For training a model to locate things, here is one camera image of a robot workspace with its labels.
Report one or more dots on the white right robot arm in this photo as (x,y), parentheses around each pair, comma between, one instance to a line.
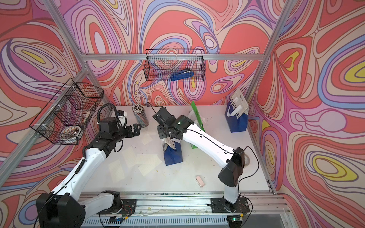
(230,160)

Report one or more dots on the clear cup of pencils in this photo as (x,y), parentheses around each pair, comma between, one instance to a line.
(139,112)

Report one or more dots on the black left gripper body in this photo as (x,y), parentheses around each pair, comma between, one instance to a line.
(120,134)

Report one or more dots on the blue white paper bag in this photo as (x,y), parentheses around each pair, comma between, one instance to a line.
(172,152)

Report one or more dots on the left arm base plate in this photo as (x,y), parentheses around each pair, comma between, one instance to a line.
(127,208)

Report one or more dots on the green white paper bag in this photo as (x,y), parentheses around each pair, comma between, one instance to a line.
(195,116)

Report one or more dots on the black wire basket back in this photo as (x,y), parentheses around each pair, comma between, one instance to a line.
(161,63)

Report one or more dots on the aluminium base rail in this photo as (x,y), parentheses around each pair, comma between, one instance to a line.
(192,209)

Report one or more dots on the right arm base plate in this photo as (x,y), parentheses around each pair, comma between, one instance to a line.
(220,205)

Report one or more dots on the white tape roll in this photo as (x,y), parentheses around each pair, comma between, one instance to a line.
(246,161)

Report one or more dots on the black wire basket left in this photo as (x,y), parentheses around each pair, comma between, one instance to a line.
(73,104)

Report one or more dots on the dark blue paper bag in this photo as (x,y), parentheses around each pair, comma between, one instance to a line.
(237,111)

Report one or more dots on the black wire basket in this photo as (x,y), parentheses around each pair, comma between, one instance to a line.
(161,63)
(73,104)

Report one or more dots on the blue stapler in basket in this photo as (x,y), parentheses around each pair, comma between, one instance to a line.
(182,75)

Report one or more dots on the tape roll in basket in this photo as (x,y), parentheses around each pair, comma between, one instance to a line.
(70,133)

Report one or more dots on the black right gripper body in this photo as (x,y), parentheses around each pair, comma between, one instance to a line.
(165,130)

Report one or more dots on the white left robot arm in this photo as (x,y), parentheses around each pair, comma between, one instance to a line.
(61,207)

